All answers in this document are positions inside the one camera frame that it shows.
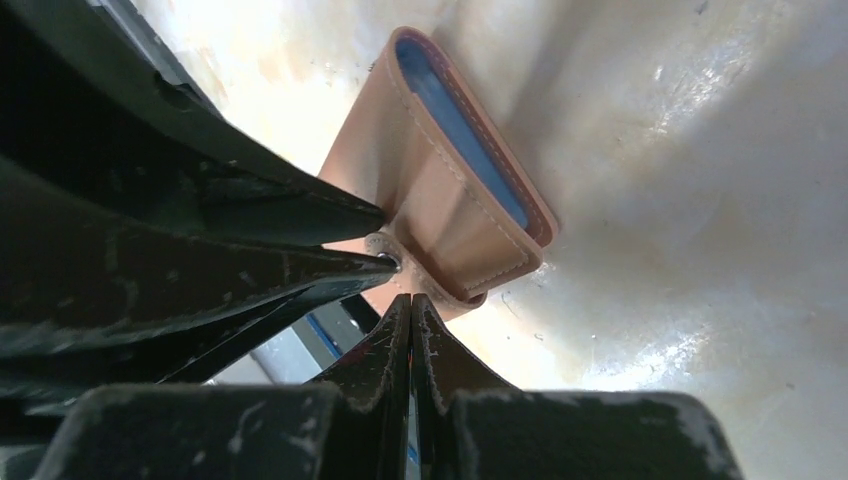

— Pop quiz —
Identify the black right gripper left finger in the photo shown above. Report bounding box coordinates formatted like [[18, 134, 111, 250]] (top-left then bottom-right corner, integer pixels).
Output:
[[35, 294, 411, 479]]

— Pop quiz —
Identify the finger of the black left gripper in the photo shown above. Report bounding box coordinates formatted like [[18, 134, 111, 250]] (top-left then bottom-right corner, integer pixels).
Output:
[[1, 1, 385, 246], [1, 161, 394, 385]]

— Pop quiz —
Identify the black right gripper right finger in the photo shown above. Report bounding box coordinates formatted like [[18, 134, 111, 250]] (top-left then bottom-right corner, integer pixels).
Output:
[[411, 294, 742, 479]]

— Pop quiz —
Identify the brown leather card holder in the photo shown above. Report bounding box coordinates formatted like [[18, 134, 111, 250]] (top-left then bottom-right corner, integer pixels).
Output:
[[319, 27, 557, 320]]

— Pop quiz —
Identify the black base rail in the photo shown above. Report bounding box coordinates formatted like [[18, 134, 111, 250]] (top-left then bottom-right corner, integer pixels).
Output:
[[207, 295, 380, 385]]

